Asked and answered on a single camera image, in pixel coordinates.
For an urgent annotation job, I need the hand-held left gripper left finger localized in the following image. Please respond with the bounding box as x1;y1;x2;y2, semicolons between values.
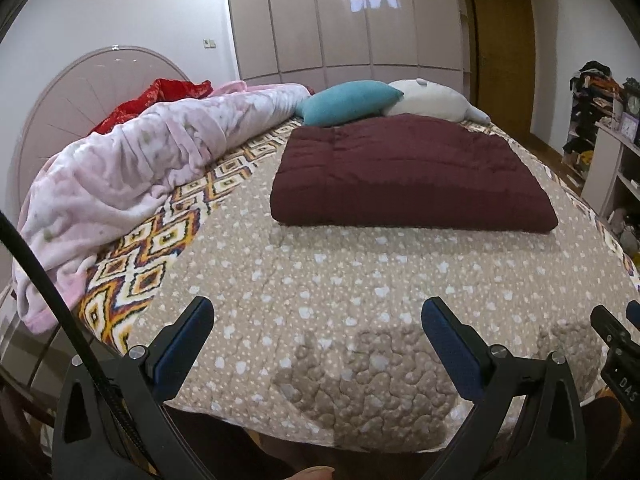
52;296;216;480

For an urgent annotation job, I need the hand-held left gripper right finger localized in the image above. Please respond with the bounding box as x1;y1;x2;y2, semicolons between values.
421;296;586;480

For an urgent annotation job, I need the maroon quilted puffer jacket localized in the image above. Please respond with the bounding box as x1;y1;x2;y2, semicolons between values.
270;112;559;233

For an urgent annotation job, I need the person's left hand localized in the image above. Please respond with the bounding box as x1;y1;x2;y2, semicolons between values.
289;466;337;480

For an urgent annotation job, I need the beige patterned bed cover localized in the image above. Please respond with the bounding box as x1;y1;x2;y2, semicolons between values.
75;115;640;448

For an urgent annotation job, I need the white shelf unit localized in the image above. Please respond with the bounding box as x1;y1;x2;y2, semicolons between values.
582;122;640;261

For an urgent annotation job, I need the pink fleece blanket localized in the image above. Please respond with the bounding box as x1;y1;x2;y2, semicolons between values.
11;80;313;333

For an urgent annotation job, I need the dark table clock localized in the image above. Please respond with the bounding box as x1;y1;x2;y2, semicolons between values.
622;77;640;116

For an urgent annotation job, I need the cluttered shoe rack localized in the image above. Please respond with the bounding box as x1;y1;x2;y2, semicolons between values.
562;60;628;181

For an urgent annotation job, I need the white plush pillow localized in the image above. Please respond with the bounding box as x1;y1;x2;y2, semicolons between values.
382;78;492;125

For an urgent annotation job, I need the red cloth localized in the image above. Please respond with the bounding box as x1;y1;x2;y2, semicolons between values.
89;78;213;136

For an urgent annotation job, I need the teal pillow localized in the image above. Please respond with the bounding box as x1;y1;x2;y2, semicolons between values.
295;81;405;127

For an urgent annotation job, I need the pink round headboard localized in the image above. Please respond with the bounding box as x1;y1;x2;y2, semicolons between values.
17;46;193;221

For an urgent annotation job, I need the wooden door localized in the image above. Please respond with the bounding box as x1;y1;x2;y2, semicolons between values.
462;0;538;136

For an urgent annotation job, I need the glossy beige wardrobe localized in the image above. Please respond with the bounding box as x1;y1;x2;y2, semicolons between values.
224;0;473;86

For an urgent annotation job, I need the black cable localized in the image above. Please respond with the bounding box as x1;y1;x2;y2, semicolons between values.
0;211;151;480

